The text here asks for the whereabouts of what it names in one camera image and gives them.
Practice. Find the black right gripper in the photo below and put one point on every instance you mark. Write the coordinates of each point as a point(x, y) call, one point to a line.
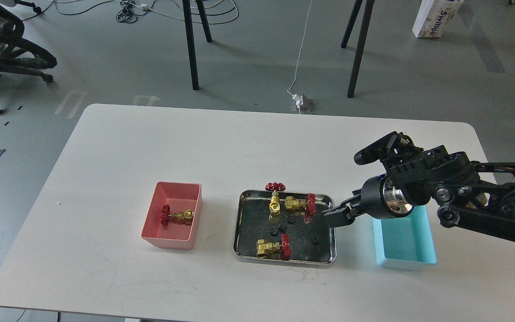
point(378, 198)

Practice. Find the brass valve red handle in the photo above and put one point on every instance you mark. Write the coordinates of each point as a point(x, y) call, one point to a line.
point(291, 204)
point(265, 248)
point(182, 218)
point(274, 205)

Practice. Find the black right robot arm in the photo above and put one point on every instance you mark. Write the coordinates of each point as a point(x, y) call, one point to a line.
point(471, 195)

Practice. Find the blue plastic box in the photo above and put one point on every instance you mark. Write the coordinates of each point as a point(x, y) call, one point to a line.
point(405, 243)

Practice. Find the pink plastic box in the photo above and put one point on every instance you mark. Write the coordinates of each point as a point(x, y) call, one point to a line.
point(180, 196)

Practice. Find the white cardboard box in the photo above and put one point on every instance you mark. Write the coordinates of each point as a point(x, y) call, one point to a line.
point(433, 16)

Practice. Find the steel metal tray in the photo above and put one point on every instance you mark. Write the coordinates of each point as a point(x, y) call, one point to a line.
point(253, 224)

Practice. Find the floor power socket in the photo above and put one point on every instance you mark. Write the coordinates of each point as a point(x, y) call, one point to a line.
point(302, 104)

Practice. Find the black table leg right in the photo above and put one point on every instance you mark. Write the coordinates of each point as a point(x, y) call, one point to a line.
point(364, 26)

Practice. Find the black table leg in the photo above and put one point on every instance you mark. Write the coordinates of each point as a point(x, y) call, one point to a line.
point(190, 37)
point(364, 26)

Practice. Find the black table leg left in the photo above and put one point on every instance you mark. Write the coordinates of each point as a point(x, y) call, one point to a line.
point(190, 37)

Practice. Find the upright brass valve red handle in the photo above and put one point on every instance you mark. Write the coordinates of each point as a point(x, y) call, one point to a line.
point(274, 205)

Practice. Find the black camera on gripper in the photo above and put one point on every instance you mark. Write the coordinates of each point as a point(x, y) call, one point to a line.
point(379, 149)

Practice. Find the brass valve red handle front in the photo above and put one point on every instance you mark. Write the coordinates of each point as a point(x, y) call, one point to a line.
point(265, 248)

